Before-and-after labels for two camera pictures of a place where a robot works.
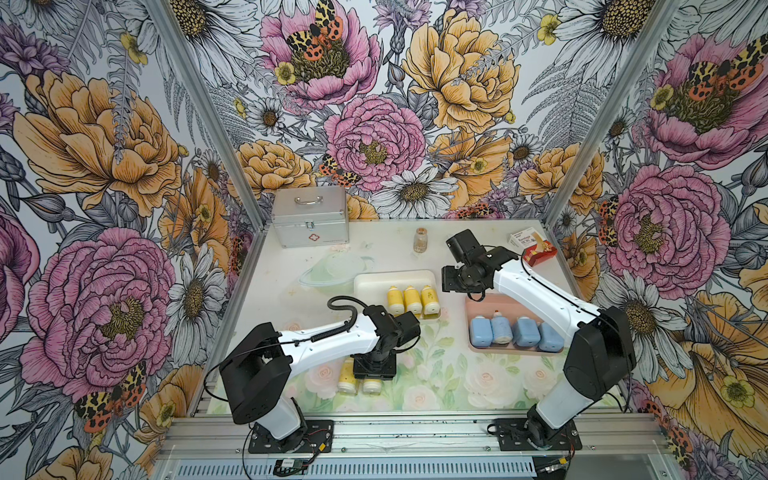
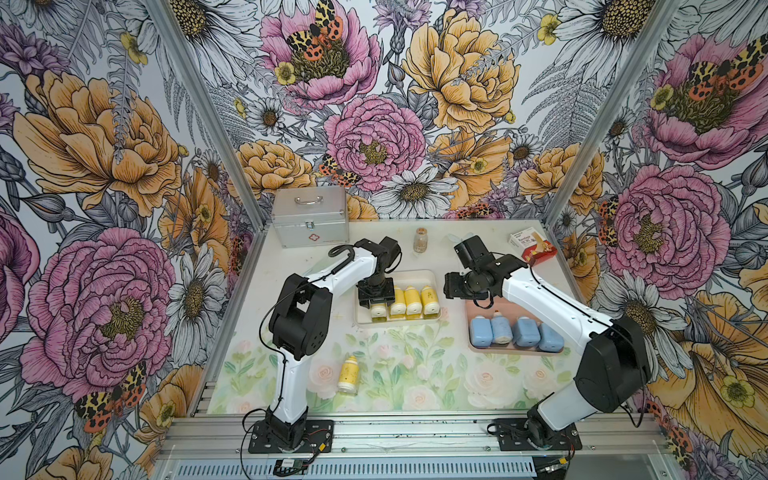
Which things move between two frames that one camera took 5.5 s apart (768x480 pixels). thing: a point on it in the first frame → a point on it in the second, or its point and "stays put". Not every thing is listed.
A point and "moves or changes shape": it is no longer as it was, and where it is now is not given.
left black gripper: (386, 373) → (387, 297)
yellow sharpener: (372, 386) moves or changes shape
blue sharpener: (550, 341) stays put
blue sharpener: (528, 334) stays put
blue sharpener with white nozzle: (502, 332) stays put
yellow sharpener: (395, 301) stays put
